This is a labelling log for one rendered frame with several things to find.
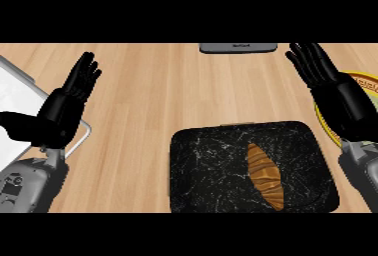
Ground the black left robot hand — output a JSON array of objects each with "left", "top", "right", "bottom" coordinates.
[{"left": 0, "top": 51, "right": 103, "bottom": 150}]

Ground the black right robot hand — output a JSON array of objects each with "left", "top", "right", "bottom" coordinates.
[{"left": 284, "top": 42, "right": 378, "bottom": 143}]

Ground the yellow rimmed plate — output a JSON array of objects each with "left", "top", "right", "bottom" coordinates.
[{"left": 312, "top": 70, "right": 378, "bottom": 149}]

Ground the white tray with grey rim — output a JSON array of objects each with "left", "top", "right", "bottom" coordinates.
[{"left": 0, "top": 55, "right": 92, "bottom": 172}]

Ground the brown croissant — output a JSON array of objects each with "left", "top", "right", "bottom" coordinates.
[{"left": 244, "top": 142, "right": 286, "bottom": 212}]

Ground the black marbled square tray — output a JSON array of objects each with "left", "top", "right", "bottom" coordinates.
[{"left": 168, "top": 120, "right": 340, "bottom": 214}]

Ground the dark grey flat appliance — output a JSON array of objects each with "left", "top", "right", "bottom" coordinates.
[{"left": 197, "top": 42, "right": 278, "bottom": 55}]

